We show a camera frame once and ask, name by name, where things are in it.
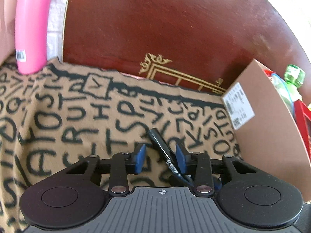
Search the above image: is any dark red wooden board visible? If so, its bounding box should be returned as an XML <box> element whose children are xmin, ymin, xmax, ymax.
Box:
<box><xmin>59</xmin><ymin>0</ymin><xmax>311</xmax><ymax>96</ymax></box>

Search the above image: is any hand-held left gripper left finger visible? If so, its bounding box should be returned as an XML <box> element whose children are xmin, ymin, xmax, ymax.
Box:
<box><xmin>66</xmin><ymin>144</ymin><xmax>147</xmax><ymax>197</ymax></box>

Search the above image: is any red packet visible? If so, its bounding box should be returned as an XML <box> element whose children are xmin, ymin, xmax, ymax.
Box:
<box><xmin>292</xmin><ymin>99</ymin><xmax>311</xmax><ymax>152</ymax></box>

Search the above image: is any letter printed blanket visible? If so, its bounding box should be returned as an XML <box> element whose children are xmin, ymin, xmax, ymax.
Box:
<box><xmin>0</xmin><ymin>55</ymin><xmax>243</xmax><ymax>233</ymax></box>

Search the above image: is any pink thermos bottle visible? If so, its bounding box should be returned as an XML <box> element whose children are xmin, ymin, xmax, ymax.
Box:
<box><xmin>14</xmin><ymin>0</ymin><xmax>55</xmax><ymax>76</ymax></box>

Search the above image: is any cardboard box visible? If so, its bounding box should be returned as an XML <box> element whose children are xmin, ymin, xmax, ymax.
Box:
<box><xmin>221</xmin><ymin>59</ymin><xmax>311</xmax><ymax>205</ymax></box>

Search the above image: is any green plastic bottle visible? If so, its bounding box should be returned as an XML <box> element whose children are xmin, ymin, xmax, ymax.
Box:
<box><xmin>272</xmin><ymin>64</ymin><xmax>306</xmax><ymax>113</ymax></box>

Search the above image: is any black marker pen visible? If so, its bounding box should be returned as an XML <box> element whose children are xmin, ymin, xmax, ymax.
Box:
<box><xmin>148</xmin><ymin>128</ymin><xmax>195</xmax><ymax>185</ymax></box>

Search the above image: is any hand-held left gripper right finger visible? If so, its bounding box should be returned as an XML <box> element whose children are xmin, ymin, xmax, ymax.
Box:
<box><xmin>175</xmin><ymin>144</ymin><xmax>246</xmax><ymax>197</ymax></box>

